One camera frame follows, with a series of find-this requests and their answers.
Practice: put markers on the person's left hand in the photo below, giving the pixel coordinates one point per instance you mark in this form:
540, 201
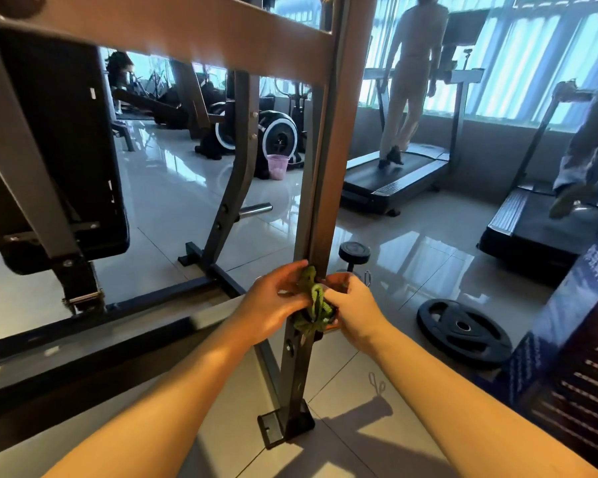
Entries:
269, 305

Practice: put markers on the person's right hand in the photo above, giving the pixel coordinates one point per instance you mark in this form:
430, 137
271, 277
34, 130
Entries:
357, 311

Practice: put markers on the green cleaning cloth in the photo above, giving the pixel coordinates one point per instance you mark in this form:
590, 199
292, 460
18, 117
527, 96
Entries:
314, 303

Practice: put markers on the grey steel gym machine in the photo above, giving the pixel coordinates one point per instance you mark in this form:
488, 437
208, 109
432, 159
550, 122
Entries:
179, 34

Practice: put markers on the person's right forearm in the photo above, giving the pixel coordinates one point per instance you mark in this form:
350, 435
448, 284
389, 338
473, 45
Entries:
478, 413

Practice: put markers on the person's left forearm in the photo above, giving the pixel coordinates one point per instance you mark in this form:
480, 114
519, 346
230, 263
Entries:
149, 423

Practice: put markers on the large black dumbbell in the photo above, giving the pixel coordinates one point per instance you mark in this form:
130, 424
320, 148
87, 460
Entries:
354, 254

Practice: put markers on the chrome weight storage peg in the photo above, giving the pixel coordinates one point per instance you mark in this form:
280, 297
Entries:
254, 210

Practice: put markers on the large black weight plate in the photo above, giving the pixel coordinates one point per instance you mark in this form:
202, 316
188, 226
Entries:
464, 331

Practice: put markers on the pink plastic bucket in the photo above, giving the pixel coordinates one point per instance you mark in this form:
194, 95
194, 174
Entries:
277, 166

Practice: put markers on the black treadmill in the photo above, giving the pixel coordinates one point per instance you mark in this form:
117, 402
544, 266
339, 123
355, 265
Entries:
399, 174
538, 229

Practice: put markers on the dark blue stand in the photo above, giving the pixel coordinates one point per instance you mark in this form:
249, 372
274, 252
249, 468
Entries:
568, 363

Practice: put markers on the black padded bench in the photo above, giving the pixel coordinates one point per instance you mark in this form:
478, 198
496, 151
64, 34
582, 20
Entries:
50, 154

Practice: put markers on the large bright window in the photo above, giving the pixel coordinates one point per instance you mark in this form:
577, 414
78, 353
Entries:
518, 64

